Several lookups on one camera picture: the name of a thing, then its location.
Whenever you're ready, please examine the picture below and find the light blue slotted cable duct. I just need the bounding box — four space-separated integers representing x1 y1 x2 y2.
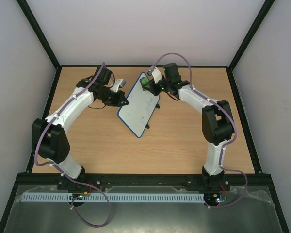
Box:
20 192 204 203

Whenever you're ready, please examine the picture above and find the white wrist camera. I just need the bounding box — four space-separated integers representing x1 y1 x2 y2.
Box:
147 65 162 84
110 79 127 93

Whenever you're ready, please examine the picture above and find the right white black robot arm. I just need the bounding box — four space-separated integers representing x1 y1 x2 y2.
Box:
141 63 236 190

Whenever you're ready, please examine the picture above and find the metal wire whiteboard stand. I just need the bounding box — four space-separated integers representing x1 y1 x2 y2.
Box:
145 103 160 129

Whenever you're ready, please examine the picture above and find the black metal frame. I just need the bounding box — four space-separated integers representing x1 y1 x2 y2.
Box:
0 0 289 233

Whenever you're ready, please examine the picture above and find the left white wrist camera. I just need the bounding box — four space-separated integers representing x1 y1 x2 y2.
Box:
110 79 127 93

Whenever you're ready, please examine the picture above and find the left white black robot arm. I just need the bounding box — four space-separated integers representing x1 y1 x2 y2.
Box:
32 65 129 179

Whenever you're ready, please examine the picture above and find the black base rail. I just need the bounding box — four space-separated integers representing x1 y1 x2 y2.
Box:
16 173 272 195

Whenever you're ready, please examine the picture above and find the green whiteboard eraser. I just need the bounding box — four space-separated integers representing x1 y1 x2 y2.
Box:
139 76 150 91

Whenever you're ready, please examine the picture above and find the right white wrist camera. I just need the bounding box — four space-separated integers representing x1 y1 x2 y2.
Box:
147 65 162 84

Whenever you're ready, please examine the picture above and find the blue framed whiteboard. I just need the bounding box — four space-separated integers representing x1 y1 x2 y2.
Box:
117 72 160 138

